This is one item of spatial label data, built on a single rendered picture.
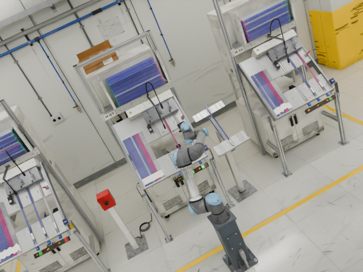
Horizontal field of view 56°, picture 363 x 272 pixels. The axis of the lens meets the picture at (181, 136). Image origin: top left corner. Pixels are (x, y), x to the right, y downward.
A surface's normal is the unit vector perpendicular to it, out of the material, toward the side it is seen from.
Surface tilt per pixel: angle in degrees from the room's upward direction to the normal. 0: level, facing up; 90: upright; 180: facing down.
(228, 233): 90
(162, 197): 90
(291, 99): 44
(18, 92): 90
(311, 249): 0
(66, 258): 90
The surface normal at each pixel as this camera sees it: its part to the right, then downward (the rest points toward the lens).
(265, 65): -0.04, -0.31
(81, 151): 0.30, 0.38
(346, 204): -0.36, -0.80
